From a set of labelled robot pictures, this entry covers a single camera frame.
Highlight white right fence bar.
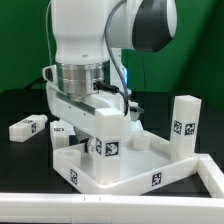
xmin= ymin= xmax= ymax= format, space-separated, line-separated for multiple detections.
xmin=197 ymin=154 xmax=224 ymax=199

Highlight white cable behind pole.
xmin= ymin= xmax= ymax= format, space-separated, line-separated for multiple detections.
xmin=45 ymin=0 xmax=54 ymax=68

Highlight white desk top tray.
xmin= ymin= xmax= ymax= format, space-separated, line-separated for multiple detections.
xmin=53 ymin=130 xmax=198 ymax=195

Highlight white fence bar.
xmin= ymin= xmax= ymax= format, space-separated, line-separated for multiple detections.
xmin=0 ymin=193 xmax=224 ymax=224
xmin=197 ymin=154 xmax=224 ymax=199

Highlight black cable on table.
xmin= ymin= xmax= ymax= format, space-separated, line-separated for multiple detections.
xmin=23 ymin=75 xmax=49 ymax=90

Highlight black camera cable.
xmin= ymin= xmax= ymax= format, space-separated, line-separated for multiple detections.
xmin=94 ymin=0 xmax=134 ymax=116

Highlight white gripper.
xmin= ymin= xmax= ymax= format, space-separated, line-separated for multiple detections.
xmin=45 ymin=81 xmax=144 ymax=144

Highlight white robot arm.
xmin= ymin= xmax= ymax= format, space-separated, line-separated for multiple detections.
xmin=43 ymin=0 xmax=177 ymax=141

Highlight white front fence bar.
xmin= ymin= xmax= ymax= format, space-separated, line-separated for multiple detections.
xmin=0 ymin=193 xmax=224 ymax=224

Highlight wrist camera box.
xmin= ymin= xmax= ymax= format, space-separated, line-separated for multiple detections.
xmin=42 ymin=65 xmax=57 ymax=84

